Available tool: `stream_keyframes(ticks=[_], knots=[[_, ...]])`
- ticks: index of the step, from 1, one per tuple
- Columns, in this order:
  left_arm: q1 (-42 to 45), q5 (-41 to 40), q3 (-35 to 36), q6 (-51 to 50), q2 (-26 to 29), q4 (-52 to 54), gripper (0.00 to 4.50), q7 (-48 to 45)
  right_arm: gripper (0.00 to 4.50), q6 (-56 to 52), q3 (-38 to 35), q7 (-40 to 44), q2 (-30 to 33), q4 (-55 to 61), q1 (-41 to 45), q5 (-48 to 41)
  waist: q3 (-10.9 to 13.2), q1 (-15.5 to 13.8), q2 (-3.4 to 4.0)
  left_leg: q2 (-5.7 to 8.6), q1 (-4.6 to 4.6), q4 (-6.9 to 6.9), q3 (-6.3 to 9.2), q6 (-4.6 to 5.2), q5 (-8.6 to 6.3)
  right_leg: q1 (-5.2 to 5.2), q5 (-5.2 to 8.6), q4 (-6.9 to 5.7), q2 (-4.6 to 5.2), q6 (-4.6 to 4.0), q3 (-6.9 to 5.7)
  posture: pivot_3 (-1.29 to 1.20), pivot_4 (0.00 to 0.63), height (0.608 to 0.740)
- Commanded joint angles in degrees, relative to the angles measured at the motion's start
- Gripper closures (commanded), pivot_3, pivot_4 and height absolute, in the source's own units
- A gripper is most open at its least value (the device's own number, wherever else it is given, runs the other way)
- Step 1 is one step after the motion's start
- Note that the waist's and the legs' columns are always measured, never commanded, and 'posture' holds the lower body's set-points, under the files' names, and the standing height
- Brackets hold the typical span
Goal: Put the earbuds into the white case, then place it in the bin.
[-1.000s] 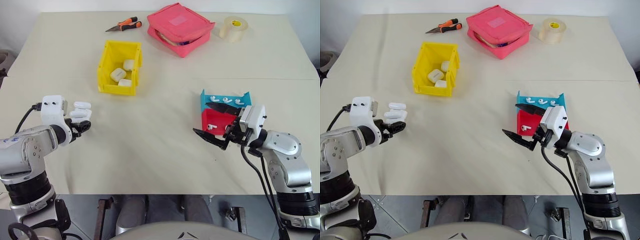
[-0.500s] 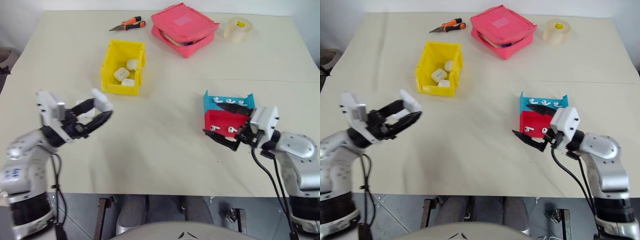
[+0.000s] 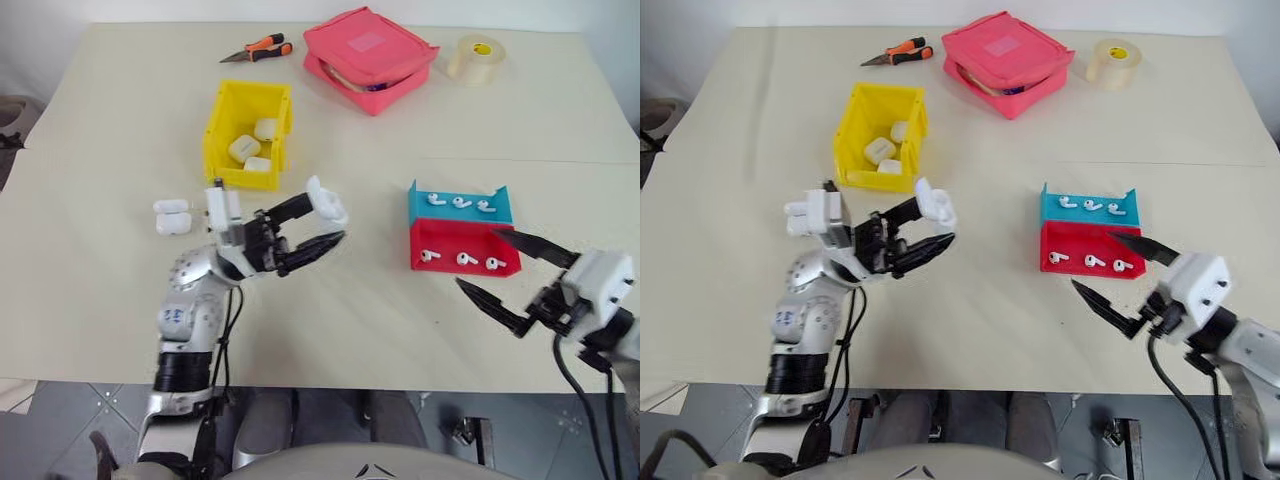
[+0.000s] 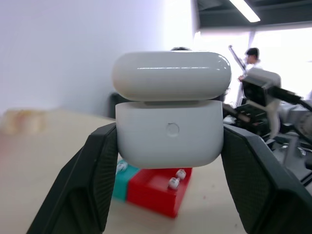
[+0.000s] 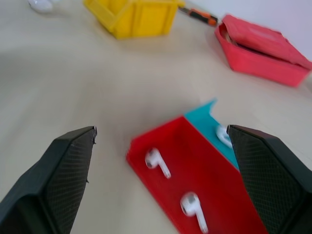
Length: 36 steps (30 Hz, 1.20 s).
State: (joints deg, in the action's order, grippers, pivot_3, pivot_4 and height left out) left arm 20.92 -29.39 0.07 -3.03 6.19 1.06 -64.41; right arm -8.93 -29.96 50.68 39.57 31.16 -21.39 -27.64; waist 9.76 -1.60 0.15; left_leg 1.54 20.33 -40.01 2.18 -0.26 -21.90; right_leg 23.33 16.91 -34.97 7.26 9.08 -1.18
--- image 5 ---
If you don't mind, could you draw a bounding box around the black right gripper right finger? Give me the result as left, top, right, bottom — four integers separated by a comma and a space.
226, 124, 312, 234

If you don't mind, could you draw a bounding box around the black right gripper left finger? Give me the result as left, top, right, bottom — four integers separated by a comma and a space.
0, 126, 98, 234

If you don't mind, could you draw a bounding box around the white earbud case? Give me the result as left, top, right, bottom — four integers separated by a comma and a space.
27, 0, 54, 13

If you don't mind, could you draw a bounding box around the yellow plastic bin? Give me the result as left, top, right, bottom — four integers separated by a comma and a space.
83, 0, 185, 40

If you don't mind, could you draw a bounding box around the white earbud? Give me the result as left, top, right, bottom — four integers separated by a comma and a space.
215, 125, 234, 148
179, 192, 209, 234
144, 148, 172, 179

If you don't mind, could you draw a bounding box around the red earbud tray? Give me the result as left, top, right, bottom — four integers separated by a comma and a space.
126, 116, 269, 234

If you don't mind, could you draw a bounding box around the teal earbud tray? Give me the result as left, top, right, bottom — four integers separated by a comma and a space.
184, 98, 240, 170

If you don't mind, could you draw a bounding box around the red zippered pouch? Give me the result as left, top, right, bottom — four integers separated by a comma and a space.
214, 14, 312, 87

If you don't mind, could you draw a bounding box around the orange and black screwdriver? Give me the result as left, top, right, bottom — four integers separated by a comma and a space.
177, 6, 219, 26

